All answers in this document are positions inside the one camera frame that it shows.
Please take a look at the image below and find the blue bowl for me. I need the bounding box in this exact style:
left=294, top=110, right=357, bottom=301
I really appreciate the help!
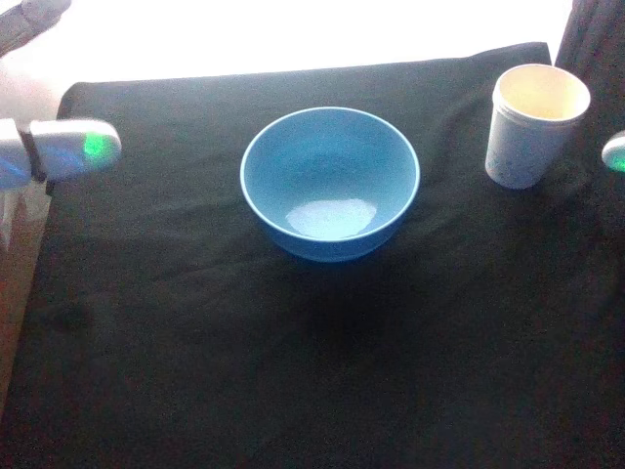
left=239, top=106, right=421, bottom=264

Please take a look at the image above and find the white paper cup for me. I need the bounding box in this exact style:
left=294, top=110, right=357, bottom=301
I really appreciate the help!
left=484, top=63, right=592, bottom=191

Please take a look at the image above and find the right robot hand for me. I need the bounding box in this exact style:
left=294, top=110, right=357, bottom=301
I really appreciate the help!
left=601, top=130, right=625, bottom=173

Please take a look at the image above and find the black table cloth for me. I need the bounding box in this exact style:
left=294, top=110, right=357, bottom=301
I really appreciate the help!
left=0, top=41, right=625, bottom=469

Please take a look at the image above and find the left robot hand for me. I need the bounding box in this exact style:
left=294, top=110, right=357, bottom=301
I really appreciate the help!
left=0, top=0, right=123, bottom=191

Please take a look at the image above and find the black curtain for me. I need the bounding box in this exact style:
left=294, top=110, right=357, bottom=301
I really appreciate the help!
left=555, top=0, right=625, bottom=136

